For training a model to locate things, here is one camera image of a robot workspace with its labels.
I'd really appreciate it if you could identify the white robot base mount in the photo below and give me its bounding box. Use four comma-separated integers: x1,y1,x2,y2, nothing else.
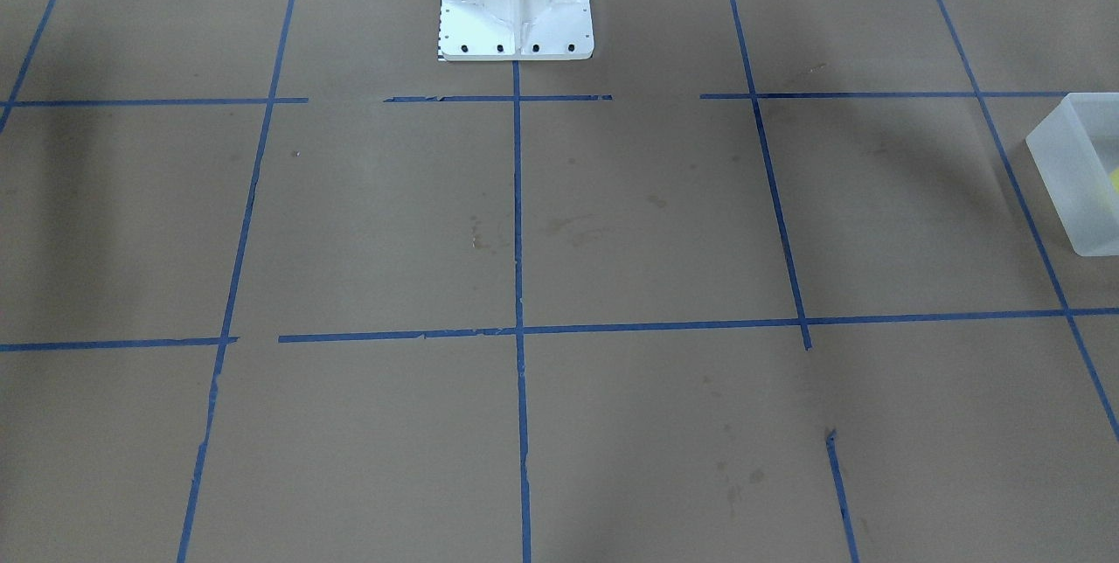
438,0,595,62

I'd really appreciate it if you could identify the translucent white plastic box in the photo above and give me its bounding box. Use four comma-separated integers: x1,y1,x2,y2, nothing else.
1026,92,1118,257

